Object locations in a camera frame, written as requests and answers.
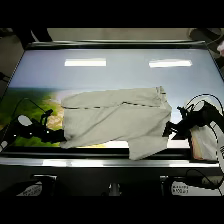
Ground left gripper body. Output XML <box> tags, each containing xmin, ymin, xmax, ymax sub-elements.
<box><xmin>45</xmin><ymin>128</ymin><xmax>67</xmax><ymax>144</ymax></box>

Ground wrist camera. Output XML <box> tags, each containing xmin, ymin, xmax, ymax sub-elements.
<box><xmin>40</xmin><ymin>109</ymin><xmax>55</xmax><ymax>127</ymax></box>
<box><xmin>176</xmin><ymin>105</ymin><xmax>190</xmax><ymax>122</ymax></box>

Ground silver frame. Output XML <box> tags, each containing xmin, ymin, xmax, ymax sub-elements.
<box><xmin>0</xmin><ymin>155</ymin><xmax>224</xmax><ymax>197</ymax></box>

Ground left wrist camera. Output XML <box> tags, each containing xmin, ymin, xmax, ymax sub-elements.
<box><xmin>40</xmin><ymin>109</ymin><xmax>55</xmax><ymax>127</ymax></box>

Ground beige shirt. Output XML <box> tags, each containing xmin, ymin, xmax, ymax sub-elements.
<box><xmin>59</xmin><ymin>85</ymin><xmax>173</xmax><ymax>161</ymax></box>

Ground white garment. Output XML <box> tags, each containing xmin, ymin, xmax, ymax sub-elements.
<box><xmin>190</xmin><ymin>124</ymin><xmax>220</xmax><ymax>162</ymax></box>

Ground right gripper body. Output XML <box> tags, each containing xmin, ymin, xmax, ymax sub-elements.
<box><xmin>162</xmin><ymin>120</ymin><xmax>188</xmax><ymax>138</ymax></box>

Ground black cable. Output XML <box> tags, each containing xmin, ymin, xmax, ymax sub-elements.
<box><xmin>11</xmin><ymin>97</ymin><xmax>51</xmax><ymax>122</ymax></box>
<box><xmin>184</xmin><ymin>92</ymin><xmax>224</xmax><ymax>113</ymax></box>
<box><xmin>185</xmin><ymin>168</ymin><xmax>224</xmax><ymax>192</ymax></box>

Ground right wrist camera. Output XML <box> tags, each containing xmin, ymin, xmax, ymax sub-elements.
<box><xmin>176</xmin><ymin>105</ymin><xmax>190</xmax><ymax>122</ymax></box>

